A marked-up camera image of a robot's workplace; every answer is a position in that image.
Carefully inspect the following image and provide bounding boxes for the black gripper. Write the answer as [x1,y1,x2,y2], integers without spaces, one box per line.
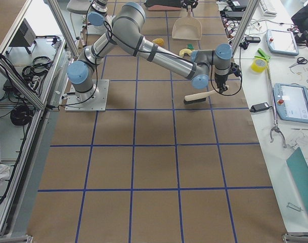
[183,0,197,6]
[214,74,228,94]

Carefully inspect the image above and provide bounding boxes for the beige plastic dustpan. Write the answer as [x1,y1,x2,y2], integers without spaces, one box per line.
[172,6,202,41]

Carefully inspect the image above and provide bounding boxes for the beige hand brush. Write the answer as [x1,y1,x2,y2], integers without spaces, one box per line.
[184,89,223,104]

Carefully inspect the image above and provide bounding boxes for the green trash piece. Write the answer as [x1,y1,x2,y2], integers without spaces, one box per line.
[187,44,194,50]

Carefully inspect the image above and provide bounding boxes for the pale yellow curved trash piece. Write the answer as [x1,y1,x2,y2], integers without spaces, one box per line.
[179,48,193,57]

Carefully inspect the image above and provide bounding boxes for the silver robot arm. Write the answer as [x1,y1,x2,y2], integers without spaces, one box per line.
[86,1,198,26]
[67,2,232,94]

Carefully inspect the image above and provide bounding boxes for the black power adapter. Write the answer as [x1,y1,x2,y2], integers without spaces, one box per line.
[249,102,270,113]

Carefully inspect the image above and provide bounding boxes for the yellow tape roll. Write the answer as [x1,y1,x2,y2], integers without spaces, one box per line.
[250,58,267,73]

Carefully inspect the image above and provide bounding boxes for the green plastic clamp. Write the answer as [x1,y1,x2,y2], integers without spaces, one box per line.
[254,48,271,62]

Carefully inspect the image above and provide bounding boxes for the long metal reacher grabber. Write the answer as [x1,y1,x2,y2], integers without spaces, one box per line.
[266,61,287,148]

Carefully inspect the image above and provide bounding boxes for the near teach pendant tablet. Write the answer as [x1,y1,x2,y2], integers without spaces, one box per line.
[273,83,308,124]

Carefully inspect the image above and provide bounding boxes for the teach pendant tablet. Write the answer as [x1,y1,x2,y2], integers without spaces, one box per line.
[266,29,299,56]
[273,83,308,124]

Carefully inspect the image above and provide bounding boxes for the white keyboard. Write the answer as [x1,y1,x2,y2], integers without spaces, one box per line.
[259,0,277,17]

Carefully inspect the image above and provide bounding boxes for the far teach pendant tablet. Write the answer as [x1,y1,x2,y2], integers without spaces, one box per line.
[266,29,299,56]

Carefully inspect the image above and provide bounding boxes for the black cloth bag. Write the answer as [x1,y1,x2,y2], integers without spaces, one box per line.
[291,4,308,43]

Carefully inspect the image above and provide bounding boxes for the teal cutting mat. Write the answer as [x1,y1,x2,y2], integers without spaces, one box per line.
[286,147,308,215]

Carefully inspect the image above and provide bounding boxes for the grey electronics box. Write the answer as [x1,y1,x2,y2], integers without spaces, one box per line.
[6,18,36,54]

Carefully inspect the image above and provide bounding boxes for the aluminium frame post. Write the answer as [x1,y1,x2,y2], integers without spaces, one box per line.
[231,0,259,57]

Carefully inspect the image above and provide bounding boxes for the black handled scissors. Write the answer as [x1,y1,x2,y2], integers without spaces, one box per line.
[289,57,308,68]

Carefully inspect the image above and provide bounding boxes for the coiled black cable bundle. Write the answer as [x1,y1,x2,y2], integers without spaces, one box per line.
[10,104,33,127]

